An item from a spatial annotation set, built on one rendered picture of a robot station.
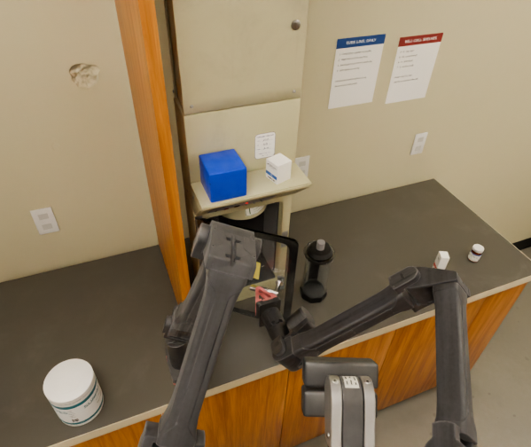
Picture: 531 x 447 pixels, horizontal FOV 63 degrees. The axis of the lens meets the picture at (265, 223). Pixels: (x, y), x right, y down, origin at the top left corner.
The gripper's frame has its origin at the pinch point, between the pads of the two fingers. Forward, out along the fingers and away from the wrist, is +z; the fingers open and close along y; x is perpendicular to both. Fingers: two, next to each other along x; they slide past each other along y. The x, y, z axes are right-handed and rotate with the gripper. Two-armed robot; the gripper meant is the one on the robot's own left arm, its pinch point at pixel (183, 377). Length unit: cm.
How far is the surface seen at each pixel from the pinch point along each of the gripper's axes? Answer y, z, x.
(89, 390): 7.4, 3.3, 25.0
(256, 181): 27, -40, -31
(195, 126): 33, -57, -17
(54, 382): 12.0, 1.3, 33.4
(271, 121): 33, -55, -38
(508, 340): 16, 111, -194
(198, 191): 28, -40, -15
